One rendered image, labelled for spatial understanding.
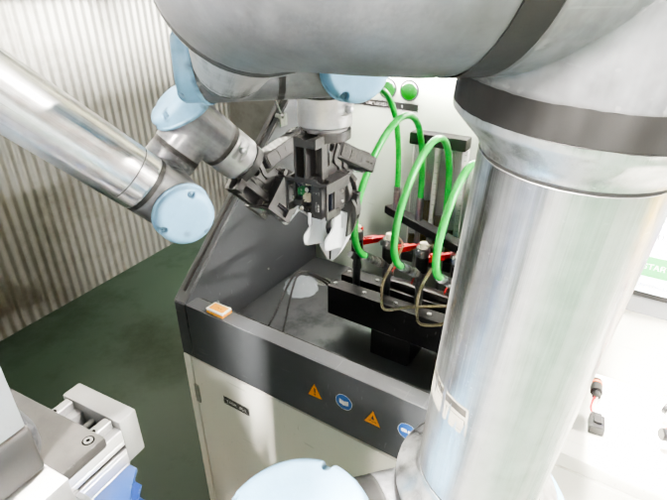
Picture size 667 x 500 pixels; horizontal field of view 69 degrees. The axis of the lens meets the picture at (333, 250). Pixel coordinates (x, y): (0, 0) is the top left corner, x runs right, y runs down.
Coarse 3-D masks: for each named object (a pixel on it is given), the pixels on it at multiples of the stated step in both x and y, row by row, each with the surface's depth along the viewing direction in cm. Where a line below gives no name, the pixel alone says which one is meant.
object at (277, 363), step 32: (192, 320) 115; (224, 320) 108; (256, 320) 108; (224, 352) 113; (256, 352) 106; (288, 352) 100; (320, 352) 98; (256, 384) 111; (288, 384) 104; (320, 384) 98; (352, 384) 93; (384, 384) 90; (320, 416) 102; (352, 416) 97; (384, 416) 92; (416, 416) 87; (384, 448) 95
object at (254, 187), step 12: (252, 168) 78; (264, 168) 81; (276, 168) 83; (228, 180) 81; (240, 180) 78; (252, 180) 80; (264, 180) 82; (276, 180) 83; (240, 192) 79; (252, 192) 82; (264, 192) 82; (276, 192) 81; (252, 204) 83; (264, 204) 83; (276, 204) 82; (264, 216) 89; (276, 216) 84; (288, 216) 84
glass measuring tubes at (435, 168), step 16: (416, 144) 120; (464, 144) 114; (432, 160) 121; (464, 160) 118; (432, 176) 123; (416, 192) 127; (432, 192) 126; (464, 192) 123; (432, 208) 128; (432, 240) 130; (448, 272) 130
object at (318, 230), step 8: (312, 224) 74; (320, 224) 75; (328, 224) 76; (312, 232) 74; (320, 232) 76; (328, 232) 76; (304, 240) 73; (312, 240) 75; (320, 240) 76; (328, 256) 78
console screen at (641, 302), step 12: (660, 240) 80; (660, 252) 80; (648, 264) 81; (660, 264) 80; (648, 276) 82; (660, 276) 81; (636, 288) 83; (648, 288) 82; (660, 288) 81; (636, 300) 83; (648, 300) 82; (660, 300) 81; (648, 312) 83; (660, 312) 82
